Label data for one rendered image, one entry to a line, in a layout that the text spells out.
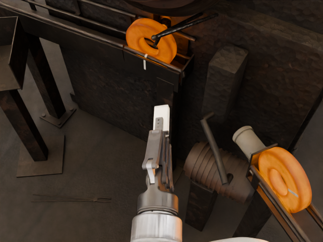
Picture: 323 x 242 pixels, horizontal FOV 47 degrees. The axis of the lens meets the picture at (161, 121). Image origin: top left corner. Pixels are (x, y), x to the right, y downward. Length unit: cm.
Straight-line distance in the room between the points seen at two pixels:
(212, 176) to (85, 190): 72
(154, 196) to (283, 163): 33
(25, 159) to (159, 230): 124
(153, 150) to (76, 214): 99
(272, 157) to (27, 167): 119
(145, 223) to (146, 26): 58
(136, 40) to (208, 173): 44
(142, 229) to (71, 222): 101
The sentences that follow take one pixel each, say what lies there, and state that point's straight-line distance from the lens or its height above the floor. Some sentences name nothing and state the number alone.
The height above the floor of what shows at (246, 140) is 69.
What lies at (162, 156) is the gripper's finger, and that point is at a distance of 71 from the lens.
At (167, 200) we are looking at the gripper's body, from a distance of 66.
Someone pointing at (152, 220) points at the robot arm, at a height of 90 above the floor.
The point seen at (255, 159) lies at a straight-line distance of 95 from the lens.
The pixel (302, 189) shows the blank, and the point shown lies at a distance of 87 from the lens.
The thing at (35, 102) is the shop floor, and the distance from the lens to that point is 198.
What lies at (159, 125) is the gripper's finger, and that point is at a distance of 74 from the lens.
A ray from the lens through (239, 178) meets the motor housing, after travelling 111.
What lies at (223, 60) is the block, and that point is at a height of 80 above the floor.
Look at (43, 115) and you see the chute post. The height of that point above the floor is 2.
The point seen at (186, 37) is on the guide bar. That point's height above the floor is 76.
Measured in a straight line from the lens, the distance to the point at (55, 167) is 174.
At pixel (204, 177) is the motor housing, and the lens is 113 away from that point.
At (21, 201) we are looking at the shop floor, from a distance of 173.
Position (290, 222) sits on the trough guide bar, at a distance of 92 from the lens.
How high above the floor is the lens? 151
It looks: 56 degrees down
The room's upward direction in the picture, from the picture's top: straight up
